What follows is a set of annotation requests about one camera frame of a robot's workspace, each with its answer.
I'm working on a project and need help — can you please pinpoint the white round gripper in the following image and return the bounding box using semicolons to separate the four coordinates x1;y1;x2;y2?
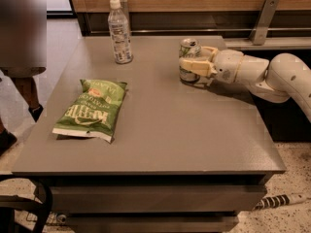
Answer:
179;46;244;83

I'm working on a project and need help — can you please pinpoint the black chair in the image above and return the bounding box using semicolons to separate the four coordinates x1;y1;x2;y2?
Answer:
0;180;52;233

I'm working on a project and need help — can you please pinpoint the silver green 7up can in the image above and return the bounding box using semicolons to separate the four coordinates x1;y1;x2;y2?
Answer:
179;38;201;83

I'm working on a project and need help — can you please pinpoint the person in grey shorts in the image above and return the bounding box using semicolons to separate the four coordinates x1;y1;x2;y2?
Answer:
0;0;48;156

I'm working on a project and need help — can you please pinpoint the white black power strip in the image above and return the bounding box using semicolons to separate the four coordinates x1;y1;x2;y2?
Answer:
254;193;308;211

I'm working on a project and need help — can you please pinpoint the green kettle chips bag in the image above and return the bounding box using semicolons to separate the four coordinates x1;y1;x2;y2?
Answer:
52;80;127;143

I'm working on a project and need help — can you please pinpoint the clear plastic water bottle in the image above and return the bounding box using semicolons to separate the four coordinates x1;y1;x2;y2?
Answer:
108;0;133;64

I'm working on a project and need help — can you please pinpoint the grey metal bracket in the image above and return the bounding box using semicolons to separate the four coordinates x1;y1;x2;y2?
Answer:
249;0;280;46

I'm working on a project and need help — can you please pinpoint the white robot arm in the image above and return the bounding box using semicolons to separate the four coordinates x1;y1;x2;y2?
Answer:
179;47;311;121

